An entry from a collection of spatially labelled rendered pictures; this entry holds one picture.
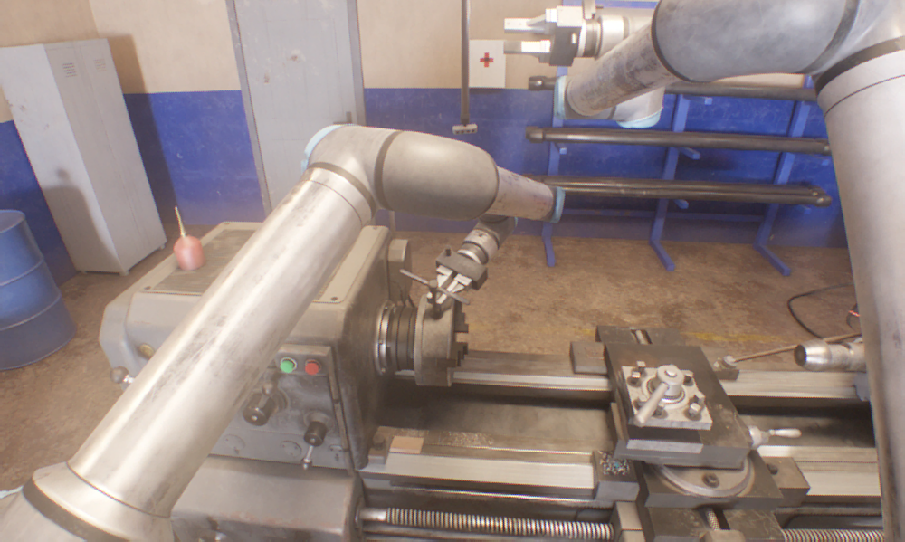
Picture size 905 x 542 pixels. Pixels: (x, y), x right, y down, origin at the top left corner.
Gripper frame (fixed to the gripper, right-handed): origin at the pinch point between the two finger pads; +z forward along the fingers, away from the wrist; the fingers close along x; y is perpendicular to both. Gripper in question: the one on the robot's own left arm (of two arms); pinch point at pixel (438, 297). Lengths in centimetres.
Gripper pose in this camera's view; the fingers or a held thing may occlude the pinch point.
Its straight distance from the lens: 115.0
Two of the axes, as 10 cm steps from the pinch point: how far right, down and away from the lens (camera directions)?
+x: 8.3, 3.9, -4.0
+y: -0.6, -6.4, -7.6
